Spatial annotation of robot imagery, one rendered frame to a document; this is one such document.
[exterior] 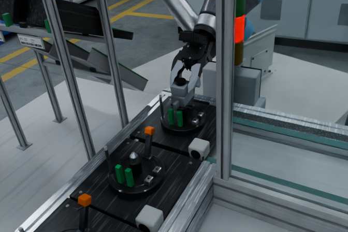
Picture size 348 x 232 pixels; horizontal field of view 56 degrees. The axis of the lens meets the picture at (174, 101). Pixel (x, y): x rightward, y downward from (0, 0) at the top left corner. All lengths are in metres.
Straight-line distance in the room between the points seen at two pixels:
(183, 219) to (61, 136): 0.64
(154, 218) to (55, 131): 0.66
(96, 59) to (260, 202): 0.59
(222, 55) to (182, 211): 0.36
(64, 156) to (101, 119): 0.21
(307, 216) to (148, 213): 0.36
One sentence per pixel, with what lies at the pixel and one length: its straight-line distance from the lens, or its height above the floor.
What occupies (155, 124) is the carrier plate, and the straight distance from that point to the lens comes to 1.01.
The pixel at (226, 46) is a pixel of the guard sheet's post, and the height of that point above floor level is 1.31.
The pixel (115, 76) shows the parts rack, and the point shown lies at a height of 1.12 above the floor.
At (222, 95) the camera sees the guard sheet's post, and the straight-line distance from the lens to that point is 0.70.
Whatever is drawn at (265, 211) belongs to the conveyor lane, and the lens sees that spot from 0.86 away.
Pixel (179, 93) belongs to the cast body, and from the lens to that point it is 0.92.
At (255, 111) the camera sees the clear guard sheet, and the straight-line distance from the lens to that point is 0.69.
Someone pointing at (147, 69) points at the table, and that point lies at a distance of 1.60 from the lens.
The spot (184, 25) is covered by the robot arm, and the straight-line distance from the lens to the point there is 1.16.
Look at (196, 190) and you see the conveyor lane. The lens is 0.82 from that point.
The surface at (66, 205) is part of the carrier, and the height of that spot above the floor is 0.97.
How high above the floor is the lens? 1.56
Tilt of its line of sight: 32 degrees down
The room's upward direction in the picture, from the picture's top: 5 degrees counter-clockwise
